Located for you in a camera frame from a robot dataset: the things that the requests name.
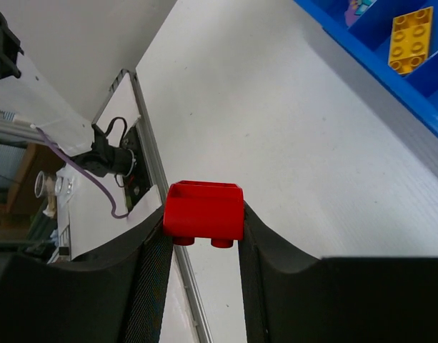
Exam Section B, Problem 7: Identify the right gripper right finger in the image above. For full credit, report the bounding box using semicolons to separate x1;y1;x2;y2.
239;207;438;342

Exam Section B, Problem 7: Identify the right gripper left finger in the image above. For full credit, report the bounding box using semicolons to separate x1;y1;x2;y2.
0;209;173;342

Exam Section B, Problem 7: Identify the red half-round lego brick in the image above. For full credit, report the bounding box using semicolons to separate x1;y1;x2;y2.
163;180;244;249

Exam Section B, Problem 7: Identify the purple half-round lego piece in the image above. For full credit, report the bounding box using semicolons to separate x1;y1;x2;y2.
344;0;375;27

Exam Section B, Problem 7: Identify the yellow orange butterfly lego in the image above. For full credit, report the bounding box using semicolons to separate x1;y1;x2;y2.
388;6;434;76

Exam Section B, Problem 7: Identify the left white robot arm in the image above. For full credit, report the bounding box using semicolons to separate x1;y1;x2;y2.
0;12;94;156

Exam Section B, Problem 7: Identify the blue divided plastic bin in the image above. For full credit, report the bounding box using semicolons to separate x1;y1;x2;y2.
298;1;438;138

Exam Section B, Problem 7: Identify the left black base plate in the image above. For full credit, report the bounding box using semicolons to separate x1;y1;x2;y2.
70;116;151;212

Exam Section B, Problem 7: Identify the aluminium frame rail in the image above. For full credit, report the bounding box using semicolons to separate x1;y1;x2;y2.
131;72;213;342

